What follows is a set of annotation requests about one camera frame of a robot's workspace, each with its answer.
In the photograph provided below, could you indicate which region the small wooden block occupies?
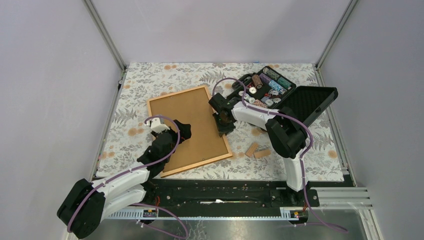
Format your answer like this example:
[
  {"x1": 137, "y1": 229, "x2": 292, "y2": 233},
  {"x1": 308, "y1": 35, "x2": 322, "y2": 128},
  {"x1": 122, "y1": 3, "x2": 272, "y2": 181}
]
[
  {"x1": 245, "y1": 142, "x2": 259, "y2": 158},
  {"x1": 253, "y1": 149, "x2": 271, "y2": 159}
]

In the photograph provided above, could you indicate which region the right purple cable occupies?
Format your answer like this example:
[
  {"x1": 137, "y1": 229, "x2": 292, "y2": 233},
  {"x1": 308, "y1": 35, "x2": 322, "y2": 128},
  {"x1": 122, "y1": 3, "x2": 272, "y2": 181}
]
[{"x1": 211, "y1": 77, "x2": 349, "y2": 234}]

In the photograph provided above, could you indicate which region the wooden picture frame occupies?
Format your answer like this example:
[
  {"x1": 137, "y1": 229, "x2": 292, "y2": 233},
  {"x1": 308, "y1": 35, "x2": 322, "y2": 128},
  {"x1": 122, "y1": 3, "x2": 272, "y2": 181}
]
[{"x1": 146, "y1": 85, "x2": 234, "y2": 178}]

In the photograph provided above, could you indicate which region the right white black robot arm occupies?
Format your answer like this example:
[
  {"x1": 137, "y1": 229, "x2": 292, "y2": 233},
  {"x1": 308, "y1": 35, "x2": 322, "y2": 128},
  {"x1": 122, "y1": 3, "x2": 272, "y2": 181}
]
[{"x1": 208, "y1": 93, "x2": 312, "y2": 206}]

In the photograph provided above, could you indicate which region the aluminium rail frame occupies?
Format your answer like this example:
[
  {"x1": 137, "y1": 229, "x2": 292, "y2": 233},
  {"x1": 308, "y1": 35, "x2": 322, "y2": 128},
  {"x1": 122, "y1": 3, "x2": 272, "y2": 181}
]
[{"x1": 88, "y1": 182, "x2": 382, "y2": 240}]

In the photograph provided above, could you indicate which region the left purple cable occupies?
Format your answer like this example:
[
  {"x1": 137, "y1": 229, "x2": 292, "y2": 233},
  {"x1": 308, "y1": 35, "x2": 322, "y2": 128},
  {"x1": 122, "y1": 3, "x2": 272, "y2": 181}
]
[{"x1": 66, "y1": 115, "x2": 190, "y2": 240}]

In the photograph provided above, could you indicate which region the floral patterned table mat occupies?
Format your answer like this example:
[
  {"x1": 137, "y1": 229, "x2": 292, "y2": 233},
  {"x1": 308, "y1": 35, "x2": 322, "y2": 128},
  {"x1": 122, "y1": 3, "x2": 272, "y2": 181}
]
[{"x1": 95, "y1": 62, "x2": 344, "y2": 182}]

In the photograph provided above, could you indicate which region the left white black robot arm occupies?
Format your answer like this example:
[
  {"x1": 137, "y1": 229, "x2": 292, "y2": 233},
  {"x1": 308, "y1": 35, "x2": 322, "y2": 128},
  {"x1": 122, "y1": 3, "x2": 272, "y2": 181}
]
[{"x1": 56, "y1": 115, "x2": 192, "y2": 239}]

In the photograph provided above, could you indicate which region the brown cardboard backing board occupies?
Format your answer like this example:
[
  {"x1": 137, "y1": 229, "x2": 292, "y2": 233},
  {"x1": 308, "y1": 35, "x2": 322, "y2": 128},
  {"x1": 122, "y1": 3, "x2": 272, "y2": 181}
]
[{"x1": 150, "y1": 88, "x2": 229, "y2": 174}]

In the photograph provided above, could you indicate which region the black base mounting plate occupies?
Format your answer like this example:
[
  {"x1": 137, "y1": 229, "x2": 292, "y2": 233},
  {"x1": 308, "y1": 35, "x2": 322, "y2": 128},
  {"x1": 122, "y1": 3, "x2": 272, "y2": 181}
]
[{"x1": 141, "y1": 178, "x2": 306, "y2": 217}]

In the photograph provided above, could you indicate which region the purple cable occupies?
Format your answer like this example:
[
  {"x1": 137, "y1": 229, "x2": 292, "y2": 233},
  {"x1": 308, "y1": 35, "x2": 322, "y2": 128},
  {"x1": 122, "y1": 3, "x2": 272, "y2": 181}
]
[
  {"x1": 66, "y1": 115, "x2": 190, "y2": 240},
  {"x1": 211, "y1": 77, "x2": 349, "y2": 234}
]

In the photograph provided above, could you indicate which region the black poker chip case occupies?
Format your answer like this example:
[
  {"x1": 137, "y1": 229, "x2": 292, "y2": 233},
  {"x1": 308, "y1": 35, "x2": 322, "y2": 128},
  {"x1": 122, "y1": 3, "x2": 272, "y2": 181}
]
[{"x1": 226, "y1": 67, "x2": 338, "y2": 127}]

